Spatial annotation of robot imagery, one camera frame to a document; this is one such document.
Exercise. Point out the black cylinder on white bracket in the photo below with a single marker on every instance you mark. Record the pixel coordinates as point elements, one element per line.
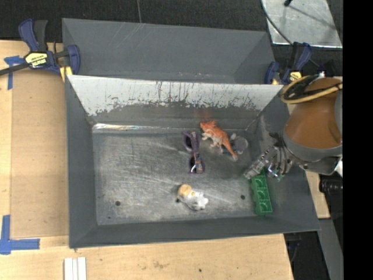
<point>332,185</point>

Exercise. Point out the orange toy dinosaur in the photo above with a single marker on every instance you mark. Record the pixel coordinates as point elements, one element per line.
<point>219,136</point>

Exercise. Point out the white and tan toy figure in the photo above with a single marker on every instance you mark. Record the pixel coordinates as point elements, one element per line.
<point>193,198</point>

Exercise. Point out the grey metal bin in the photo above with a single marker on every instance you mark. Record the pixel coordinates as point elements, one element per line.
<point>151,162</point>

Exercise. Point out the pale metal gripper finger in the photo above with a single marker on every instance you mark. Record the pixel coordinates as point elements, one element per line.
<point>261,158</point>
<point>258,169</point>

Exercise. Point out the green toy brick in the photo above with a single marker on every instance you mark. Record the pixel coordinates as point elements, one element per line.
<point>261,194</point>

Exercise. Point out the small grey toy animal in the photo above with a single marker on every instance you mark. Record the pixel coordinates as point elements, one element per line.
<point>240,143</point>

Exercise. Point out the purple sunglasses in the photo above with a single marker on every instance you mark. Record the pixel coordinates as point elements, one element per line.
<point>195,153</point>

